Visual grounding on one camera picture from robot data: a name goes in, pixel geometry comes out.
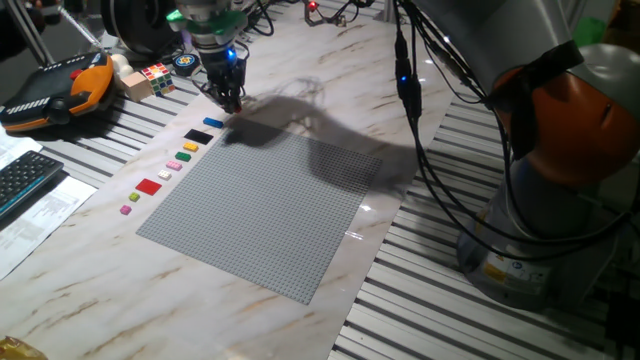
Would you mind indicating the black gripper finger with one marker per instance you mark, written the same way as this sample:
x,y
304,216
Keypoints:
x,y
237,100
222,101

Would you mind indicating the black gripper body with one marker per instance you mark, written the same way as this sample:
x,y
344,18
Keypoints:
x,y
225,70

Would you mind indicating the blue Lego brick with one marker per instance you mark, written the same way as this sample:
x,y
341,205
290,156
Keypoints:
x,y
213,122

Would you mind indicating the black flat Lego plate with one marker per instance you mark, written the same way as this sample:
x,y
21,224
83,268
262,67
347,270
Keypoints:
x,y
198,136

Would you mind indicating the yellow Lego brick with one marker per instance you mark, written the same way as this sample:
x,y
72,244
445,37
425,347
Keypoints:
x,y
190,147

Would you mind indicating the green Lego brick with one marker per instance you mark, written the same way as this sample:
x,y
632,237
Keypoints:
x,y
183,156

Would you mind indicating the pink Lego brick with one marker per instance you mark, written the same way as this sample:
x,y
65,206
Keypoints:
x,y
174,165

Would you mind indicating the white Lego brick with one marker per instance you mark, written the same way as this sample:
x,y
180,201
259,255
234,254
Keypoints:
x,y
164,175

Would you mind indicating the grey Lego baseplate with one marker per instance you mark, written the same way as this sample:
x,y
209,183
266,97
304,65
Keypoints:
x,y
260,210

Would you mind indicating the red flat Lego plate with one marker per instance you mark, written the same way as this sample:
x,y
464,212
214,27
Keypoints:
x,y
148,186

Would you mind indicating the small lime Lego brick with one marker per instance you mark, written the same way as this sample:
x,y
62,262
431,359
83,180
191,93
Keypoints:
x,y
134,197

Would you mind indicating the small magenta Lego brick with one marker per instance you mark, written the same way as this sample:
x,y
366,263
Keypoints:
x,y
125,210

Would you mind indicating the black round puck blue label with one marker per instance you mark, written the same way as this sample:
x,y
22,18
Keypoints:
x,y
184,62

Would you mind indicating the Rubik's cube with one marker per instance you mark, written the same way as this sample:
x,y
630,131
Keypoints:
x,y
159,80

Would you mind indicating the wooden cube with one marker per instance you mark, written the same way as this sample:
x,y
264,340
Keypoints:
x,y
136,86

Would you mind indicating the large black round spool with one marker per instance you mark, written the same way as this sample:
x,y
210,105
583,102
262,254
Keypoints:
x,y
140,25

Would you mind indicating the white rounded figurine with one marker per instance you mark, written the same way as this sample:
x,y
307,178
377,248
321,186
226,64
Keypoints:
x,y
120,62

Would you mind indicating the small dangling sensor board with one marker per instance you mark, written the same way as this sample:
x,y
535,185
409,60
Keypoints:
x,y
312,7

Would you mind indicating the black orange teach pendant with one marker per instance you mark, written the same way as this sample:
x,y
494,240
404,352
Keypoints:
x,y
50,90

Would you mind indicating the grey metal tripod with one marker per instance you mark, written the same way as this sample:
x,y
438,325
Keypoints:
x,y
31,32

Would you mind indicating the black keyboard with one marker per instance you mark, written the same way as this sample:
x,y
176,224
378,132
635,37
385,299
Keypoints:
x,y
25,177

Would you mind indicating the white printed booklet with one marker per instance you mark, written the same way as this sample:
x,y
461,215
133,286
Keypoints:
x,y
15,147

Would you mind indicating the white printed paper sheet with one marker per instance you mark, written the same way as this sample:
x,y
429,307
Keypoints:
x,y
40,220

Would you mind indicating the marble pattern table mat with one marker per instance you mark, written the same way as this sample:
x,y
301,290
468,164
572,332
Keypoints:
x,y
125,300

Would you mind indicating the gold foil bag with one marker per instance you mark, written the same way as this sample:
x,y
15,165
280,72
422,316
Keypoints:
x,y
17,350

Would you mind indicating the green cloth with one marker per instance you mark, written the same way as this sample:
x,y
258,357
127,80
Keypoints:
x,y
587,30

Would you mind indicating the brown cardboard box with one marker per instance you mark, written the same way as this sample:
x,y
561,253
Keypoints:
x,y
625,20

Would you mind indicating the aluminium frame post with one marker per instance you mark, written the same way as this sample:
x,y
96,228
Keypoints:
x,y
387,10

